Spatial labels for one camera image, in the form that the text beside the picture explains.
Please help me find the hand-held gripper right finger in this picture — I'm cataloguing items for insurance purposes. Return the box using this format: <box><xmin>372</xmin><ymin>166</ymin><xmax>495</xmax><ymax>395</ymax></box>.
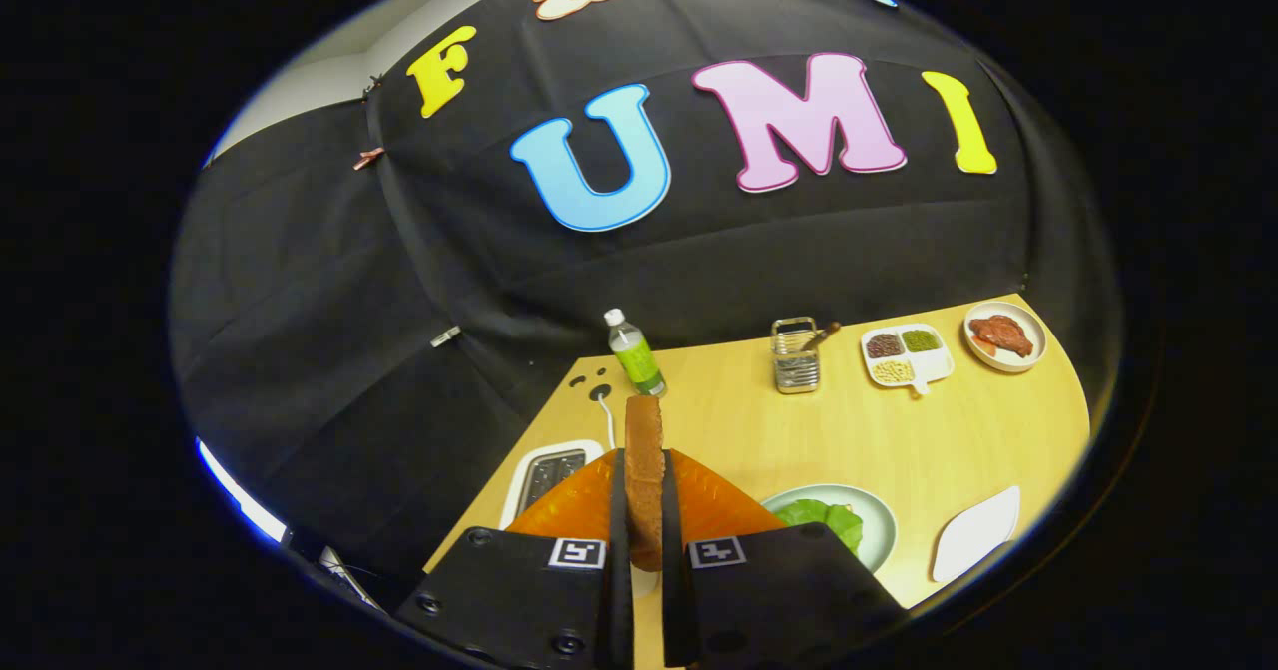
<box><xmin>659</xmin><ymin>448</ymin><xmax>908</xmax><ymax>670</ymax></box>

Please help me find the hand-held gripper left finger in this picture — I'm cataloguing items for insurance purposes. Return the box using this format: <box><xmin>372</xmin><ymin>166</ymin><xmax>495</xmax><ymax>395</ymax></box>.
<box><xmin>394</xmin><ymin>447</ymin><xmax>636</xmax><ymax>670</ymax></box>

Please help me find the green lettuce leaf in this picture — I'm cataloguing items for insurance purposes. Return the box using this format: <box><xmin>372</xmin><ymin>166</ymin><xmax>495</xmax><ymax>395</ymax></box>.
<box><xmin>774</xmin><ymin>498</ymin><xmax>865</xmax><ymax>556</ymax></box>

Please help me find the toasted bread slice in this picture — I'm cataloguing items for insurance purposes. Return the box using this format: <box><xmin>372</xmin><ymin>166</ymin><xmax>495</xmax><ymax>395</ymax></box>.
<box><xmin>623</xmin><ymin>394</ymin><xmax>668</xmax><ymax>573</ymax></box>

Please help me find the white toaster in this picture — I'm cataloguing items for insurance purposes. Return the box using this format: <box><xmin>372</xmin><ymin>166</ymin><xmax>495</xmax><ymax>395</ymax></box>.
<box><xmin>498</xmin><ymin>438</ymin><xmax>606</xmax><ymax>531</ymax></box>

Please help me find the pale green round plate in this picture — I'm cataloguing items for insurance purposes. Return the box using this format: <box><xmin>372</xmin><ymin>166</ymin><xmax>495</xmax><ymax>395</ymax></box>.
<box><xmin>761</xmin><ymin>483</ymin><xmax>899</xmax><ymax>575</ymax></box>

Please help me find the white square plate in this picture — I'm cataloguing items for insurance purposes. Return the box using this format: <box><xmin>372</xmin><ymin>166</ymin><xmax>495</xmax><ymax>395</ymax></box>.
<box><xmin>931</xmin><ymin>485</ymin><xmax>1022</xmax><ymax>584</ymax></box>

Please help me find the green label water bottle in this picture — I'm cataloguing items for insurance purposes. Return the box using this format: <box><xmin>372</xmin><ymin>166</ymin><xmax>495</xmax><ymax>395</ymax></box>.
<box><xmin>603</xmin><ymin>308</ymin><xmax>668</xmax><ymax>398</ymax></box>

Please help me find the white divided condiment dish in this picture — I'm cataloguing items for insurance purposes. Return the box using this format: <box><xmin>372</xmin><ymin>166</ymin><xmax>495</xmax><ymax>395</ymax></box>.
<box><xmin>860</xmin><ymin>323</ymin><xmax>956</xmax><ymax>397</ymax></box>

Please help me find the black backdrop cloth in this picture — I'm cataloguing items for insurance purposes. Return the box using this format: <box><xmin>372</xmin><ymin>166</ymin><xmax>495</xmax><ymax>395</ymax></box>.
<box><xmin>170</xmin><ymin>0</ymin><xmax>1124</xmax><ymax>591</ymax></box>

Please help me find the white round meat plate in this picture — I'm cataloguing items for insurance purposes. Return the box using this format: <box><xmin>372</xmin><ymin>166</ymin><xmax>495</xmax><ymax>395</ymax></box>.
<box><xmin>962</xmin><ymin>300</ymin><xmax>1048</xmax><ymax>374</ymax></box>

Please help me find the brown cooked meat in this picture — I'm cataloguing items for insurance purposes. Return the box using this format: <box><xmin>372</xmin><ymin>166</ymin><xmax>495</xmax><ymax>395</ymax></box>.
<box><xmin>969</xmin><ymin>315</ymin><xmax>1034</xmax><ymax>358</ymax></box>

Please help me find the metal wire utensil holder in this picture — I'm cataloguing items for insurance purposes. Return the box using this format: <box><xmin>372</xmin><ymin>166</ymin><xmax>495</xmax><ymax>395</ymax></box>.
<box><xmin>770</xmin><ymin>317</ymin><xmax>823</xmax><ymax>395</ymax></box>

